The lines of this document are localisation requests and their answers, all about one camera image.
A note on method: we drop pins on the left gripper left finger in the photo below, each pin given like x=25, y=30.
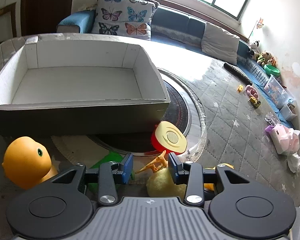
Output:
x=110, y=174

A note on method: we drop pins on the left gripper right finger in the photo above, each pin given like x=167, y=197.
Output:
x=190, y=174

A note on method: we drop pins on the orange toy giraffe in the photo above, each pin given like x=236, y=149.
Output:
x=156, y=164

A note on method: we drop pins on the yellow plush chick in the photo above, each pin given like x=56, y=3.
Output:
x=161, y=184

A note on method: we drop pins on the red yellow toy drum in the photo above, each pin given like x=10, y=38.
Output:
x=167, y=137

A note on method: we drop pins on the orange rubber duck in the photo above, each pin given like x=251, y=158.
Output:
x=27, y=163

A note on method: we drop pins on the round induction cooker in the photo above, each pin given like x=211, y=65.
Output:
x=184, y=111

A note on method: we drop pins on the yellow toy truck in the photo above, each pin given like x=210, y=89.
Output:
x=255, y=102

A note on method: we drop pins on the small yellow toy block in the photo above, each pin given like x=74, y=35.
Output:
x=240, y=88

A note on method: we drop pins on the pink tissue pack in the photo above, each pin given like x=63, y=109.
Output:
x=286, y=140

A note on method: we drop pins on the pink toy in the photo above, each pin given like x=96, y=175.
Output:
x=251, y=91

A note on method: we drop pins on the crumpled white tissue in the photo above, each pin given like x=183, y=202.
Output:
x=294, y=163

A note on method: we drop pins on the black remote control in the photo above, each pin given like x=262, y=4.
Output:
x=237, y=73

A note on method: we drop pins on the small white plastic container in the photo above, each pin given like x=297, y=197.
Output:
x=288, y=110

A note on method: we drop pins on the clear plastic storage box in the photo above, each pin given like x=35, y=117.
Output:
x=277, y=93

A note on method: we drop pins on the white cardboard box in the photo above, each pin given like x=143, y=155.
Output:
x=71, y=84

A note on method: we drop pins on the green bowl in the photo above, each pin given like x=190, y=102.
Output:
x=271, y=70

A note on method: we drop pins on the grey cushion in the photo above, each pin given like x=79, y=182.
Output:
x=219, y=43

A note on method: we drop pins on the plush toys pile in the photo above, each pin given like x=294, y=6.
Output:
x=262, y=58

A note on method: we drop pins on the blue sofa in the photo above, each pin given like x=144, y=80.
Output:
x=175, y=28

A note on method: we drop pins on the butterfly print pillow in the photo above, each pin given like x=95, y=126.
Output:
x=130, y=18

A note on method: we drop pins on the dark wooden door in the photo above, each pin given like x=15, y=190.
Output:
x=42, y=16

